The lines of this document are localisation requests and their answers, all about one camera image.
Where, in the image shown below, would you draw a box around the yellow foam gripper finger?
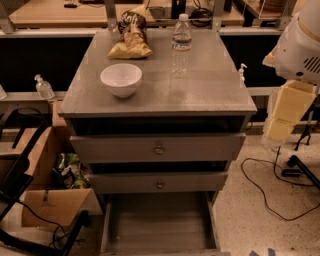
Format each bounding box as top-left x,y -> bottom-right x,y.
263,118 -> 294,144
272,80 -> 315,124

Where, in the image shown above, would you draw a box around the grey bottom drawer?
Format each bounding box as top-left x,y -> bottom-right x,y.
99,192 -> 231,256

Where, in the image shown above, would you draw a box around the grey drawer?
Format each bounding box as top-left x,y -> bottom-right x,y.
89,172 -> 228,194
99,192 -> 231,256
70,134 -> 245,164

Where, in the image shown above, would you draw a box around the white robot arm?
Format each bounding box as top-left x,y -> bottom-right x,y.
263,0 -> 320,146

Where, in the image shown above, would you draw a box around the grey middle drawer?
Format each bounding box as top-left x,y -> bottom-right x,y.
89,172 -> 228,194

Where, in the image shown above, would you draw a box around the grey wooden drawer cabinet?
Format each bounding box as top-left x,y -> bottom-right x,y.
58,29 -> 258,201

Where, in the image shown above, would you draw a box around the grey top drawer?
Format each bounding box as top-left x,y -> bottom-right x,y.
70,134 -> 245,164

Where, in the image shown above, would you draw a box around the black tripod leg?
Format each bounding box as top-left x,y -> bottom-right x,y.
288,155 -> 320,190

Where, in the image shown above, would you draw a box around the black power adapter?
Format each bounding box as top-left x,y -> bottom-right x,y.
281,169 -> 302,177

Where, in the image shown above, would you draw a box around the small white pump bottle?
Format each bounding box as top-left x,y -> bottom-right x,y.
238,63 -> 247,83

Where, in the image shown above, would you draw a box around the clear plastic water bottle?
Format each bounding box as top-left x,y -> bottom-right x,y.
171,13 -> 192,78

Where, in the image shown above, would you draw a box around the white ceramic bowl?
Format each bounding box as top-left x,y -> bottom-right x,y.
100,63 -> 142,98

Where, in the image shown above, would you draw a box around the yellow chip bag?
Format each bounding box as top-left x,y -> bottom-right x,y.
108,4 -> 153,59

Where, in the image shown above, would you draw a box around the green snack bags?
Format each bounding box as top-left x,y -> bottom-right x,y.
52,153 -> 89,189

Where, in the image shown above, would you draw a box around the brown cardboard box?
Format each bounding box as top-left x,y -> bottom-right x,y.
1,110 -> 102,227

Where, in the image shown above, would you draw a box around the clear sanitizer pump bottle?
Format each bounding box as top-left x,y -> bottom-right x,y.
34,74 -> 55,100

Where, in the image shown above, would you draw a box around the wooden background desk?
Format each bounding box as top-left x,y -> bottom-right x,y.
9,0 -> 244,28

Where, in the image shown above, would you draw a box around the black floor cable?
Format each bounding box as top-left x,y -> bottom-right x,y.
240,146 -> 320,222

